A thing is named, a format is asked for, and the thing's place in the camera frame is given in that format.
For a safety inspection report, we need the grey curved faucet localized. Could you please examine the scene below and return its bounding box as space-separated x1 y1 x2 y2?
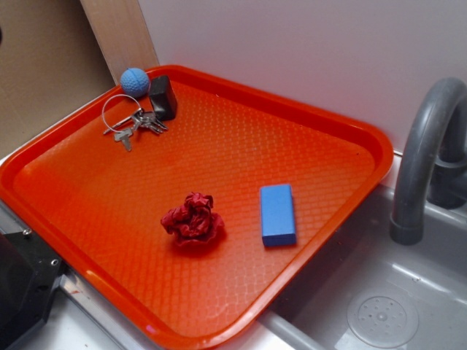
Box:
390 77 466 245

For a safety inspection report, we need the bunch of silver keys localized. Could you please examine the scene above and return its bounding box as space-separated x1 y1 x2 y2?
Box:
108 109 169 152

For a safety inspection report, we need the black box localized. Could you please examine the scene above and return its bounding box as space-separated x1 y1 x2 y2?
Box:
148 75 178 121

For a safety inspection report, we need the blue dimpled ball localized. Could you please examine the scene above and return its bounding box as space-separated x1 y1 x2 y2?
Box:
120 68 150 98

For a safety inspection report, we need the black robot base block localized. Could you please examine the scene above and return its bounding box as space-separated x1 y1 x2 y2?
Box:
1 230 65 349

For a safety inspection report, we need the blue rectangular block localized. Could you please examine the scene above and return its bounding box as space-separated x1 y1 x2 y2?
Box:
260 184 297 247

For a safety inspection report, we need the grey plastic sink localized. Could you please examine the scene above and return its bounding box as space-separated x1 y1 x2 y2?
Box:
260 186 466 349

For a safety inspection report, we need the silver key ring wire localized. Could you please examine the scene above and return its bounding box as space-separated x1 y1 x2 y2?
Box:
101 93 147 136

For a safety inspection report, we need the crumpled red paper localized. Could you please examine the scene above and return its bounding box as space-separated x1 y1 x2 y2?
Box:
161 192 225 248

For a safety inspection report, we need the light wooden board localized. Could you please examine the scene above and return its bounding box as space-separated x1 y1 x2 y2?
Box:
80 0 160 83

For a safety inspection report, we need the orange plastic tray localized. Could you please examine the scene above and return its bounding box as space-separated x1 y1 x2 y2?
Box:
1 66 393 349

